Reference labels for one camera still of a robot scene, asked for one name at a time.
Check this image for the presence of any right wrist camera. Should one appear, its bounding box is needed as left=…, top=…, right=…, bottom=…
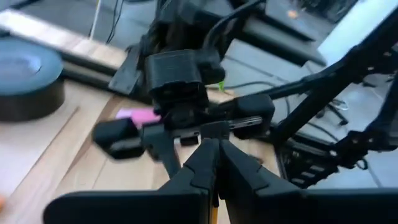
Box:
left=144, top=49, right=226, bottom=105

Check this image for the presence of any yellow and white rod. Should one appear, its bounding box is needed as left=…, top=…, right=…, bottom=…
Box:
left=89, top=0, right=103, bottom=40

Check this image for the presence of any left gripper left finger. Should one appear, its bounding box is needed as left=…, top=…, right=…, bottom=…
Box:
left=43, top=138, right=220, bottom=224

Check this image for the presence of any small orange black tool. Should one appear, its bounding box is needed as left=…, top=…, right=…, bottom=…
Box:
left=210, top=194, right=220, bottom=224

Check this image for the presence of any grey duct tape roll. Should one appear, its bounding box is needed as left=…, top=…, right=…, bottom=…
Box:
left=0, top=39, right=65, bottom=122

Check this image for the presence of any black right camera cable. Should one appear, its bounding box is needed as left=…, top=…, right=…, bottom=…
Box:
left=203, top=0, right=268, bottom=50

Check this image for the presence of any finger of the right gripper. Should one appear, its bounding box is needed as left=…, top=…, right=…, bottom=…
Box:
left=141, top=123, right=182, bottom=179
left=200, top=121, right=231, bottom=141

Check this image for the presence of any dark grey box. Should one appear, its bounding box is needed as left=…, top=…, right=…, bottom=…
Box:
left=242, top=15, right=327, bottom=68

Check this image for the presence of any pink white plastic tool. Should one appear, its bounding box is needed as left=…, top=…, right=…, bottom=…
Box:
left=115, top=108, right=162, bottom=129

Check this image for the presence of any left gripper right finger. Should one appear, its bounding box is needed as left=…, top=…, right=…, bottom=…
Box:
left=219, top=139, right=398, bottom=224

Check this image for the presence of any dark grey side table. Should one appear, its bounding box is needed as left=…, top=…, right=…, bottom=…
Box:
left=264, top=0, right=358, bottom=41

